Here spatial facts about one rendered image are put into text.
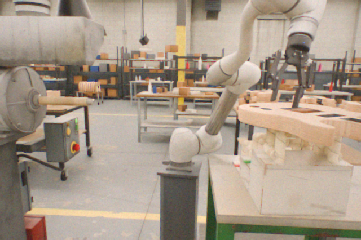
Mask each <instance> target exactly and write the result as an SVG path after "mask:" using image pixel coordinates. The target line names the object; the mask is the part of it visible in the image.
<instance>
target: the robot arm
mask: <svg viewBox="0 0 361 240"><path fill-rule="evenodd" d="M326 1H327V0H249V2H248V3H247V5H246V6H245V8H244V9H243V11H242V13H241V17H240V44H239V49H238V50H237V51H236V52H234V53H232V54H230V55H228V56H225V57H223V58H222V59H220V60H218V61H217V62H215V63H214V64H213V65H212V66H211V67H210V68H209V69H208V71H207V73H206V81H207V82H208V83H209V84H210V85H215V86H216V85H219V84H220V85H226V86H225V88H224V90H223V92H222V94H221V96H220V98H219V100H218V102H217V104H216V106H215V108H214V110H213V112H212V114H211V116H210V118H209V120H208V122H207V124H206V125H203V126H202V128H200V129H199V130H198V131H197V132H196V133H195V134H193V133H192V131H191V130H189V129H187V128H184V127H181V128H176V129H175V130H174V131H173V133H172V136H171V139H170V159H169V160H164V161H163V162H162V164H164V165H167V167H166V170H167V171H181V172H189V173H191V172H192V168H193V165H194V164H195V162H194V161H192V157H193V156H195V155H197V154H206V153H211V152H214V151H216V150H218V149H219V148H220V147H221V145H222V137H221V134H220V129H221V128H222V126H223V124H224V122H225V121H226V119H227V117H228V115H229V113H230V112H231V111H232V109H233V107H234V105H235V104H236V102H237V100H238V98H239V96H240V94H242V93H244V92H245V91H246V90H247V89H248V88H249V87H250V86H252V85H254V84H255V83H257V82H258V81H259V79H260V77H261V70H260V68H259V67H258V66H256V65H255V64H253V63H251V62H248V61H247V60H248V58H249V57H250V55H251V53H252V49H253V37H254V21H255V18H256V17H257V16H258V15H259V14H263V15H268V14H269V13H272V12H276V11H280V12H282V13H283V14H284V15H285V16H286V17H287V18H288V20H290V24H289V29H288V33H287V40H288V41H287V45H286V49H285V50H284V51H283V50H281V49H278V50H277V51H276V52H275V58H274V62H273V65H272V67H271V70H270V72H269V75H268V77H269V78H271V79H272V85H271V90H273V92H272V96H271V100H270V101H271V102H273V101H275V100H276V96H277V93H278V89H279V85H280V81H281V80H279V77H280V76H281V75H282V74H283V72H284V71H285V70H286V68H287V67H288V65H293V66H294V67H296V71H297V75H298V84H299V87H298V88H296V92H295V95H294V99H293V104H292V108H293V109H294V108H298V106H299V103H300V99H301V98H303V95H304V92H305V89H306V90H307V89H309V88H311V85H312V77H313V71H314V66H315V64H316V60H311V59H309V52H310V48H311V43H312V42H313V41H314V39H315V36H316V31H317V29H318V24H319V21H320V20H321V19H322V16H323V14H324V10H325V6H326ZM282 55H284V58H285V62H284V63H283V65H282V66H281V68H280V69H279V71H278V72H277V73H276V74H275V71H276V68H277V67H278V63H279V61H280V58H281V56H282ZM305 62H307V66H308V67H307V72H306V78H305V70H304V68H305ZM274 74H275V75H274Z"/></svg>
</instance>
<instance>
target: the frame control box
mask: <svg viewBox="0 0 361 240"><path fill-rule="evenodd" d="M75 118H77V117H69V116H60V117H57V118H54V119H51V120H49V121H46V122H44V123H43V128H44V135H45V146H46V158H47V162H59V164H61V168H60V167H56V166H53V165H51V164H48V163H46V162H44V161H42V160H40V159H37V158H35V157H33V156H31V155H28V154H24V153H20V154H18V155H17V161H18V163H19V161H20V160H19V157H25V158H28V159H31V160H33V161H35V162H37V163H40V164H42V165H44V166H46V167H49V168H51V169H54V170H57V171H62V170H64V163H66V162H68V161H69V160H70V159H71V158H72V157H74V156H75V155H76V154H78V153H79V152H80V149H79V150H78V151H75V150H74V149H72V146H73V145H75V144H80V141H79V131H78V130H76V125H78V119H77V123H75V122H74V119H75ZM67 121H68V122H69V127H66V122H67ZM69 128H70V129H71V133H70V134H69V135H68V133H67V131H68V129H69Z"/></svg>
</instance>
